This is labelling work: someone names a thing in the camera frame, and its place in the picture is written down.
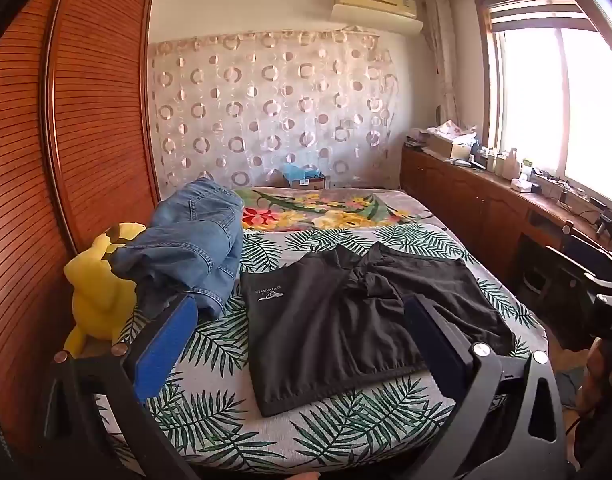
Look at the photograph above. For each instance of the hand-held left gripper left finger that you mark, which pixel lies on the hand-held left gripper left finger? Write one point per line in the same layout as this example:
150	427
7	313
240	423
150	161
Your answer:
163	347

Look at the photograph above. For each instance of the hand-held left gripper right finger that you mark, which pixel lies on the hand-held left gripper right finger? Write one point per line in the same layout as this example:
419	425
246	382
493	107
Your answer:
436	345

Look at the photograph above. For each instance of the black pants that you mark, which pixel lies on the black pants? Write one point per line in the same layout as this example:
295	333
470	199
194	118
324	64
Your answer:
336	320

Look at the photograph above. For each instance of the person's right forearm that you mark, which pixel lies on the person's right forearm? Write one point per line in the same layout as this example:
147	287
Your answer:
598	410

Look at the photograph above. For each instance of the yellow plush toy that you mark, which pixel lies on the yellow plush toy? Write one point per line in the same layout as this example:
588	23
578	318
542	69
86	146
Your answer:
98	290

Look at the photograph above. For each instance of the blue jeans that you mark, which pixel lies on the blue jeans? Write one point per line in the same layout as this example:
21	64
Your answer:
195	240

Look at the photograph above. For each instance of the white power strip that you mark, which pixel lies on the white power strip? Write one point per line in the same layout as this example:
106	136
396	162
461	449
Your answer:
561	187

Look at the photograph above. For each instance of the long wooden cabinet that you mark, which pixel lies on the long wooden cabinet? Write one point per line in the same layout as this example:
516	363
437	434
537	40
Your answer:
461	200

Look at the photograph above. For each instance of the leaf print bedspread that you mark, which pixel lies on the leaf print bedspread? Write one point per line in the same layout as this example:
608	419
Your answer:
286	440

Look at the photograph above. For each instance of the white tissue pack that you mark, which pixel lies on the white tissue pack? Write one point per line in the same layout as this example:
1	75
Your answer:
523	180

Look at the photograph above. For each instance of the group of white bottles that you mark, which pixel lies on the group of white bottles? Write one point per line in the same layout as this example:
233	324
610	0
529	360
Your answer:
503	162

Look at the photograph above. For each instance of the floral blanket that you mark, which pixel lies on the floral blanket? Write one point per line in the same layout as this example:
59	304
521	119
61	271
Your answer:
311	210

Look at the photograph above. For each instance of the open cardboard box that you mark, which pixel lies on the open cardboard box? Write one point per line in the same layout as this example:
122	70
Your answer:
448	149

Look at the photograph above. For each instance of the small cardboard box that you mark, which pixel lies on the small cardboard box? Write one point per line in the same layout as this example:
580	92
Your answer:
310	183

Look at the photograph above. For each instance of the window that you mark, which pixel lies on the window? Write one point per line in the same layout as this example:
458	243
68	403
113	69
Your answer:
531	100

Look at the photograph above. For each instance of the wooden slatted wardrobe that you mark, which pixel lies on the wooden slatted wardrobe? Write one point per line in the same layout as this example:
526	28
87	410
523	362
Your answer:
100	110

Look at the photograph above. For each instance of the pale window curtain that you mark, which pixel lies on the pale window curtain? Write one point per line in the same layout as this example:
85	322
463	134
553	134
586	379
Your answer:
443	60

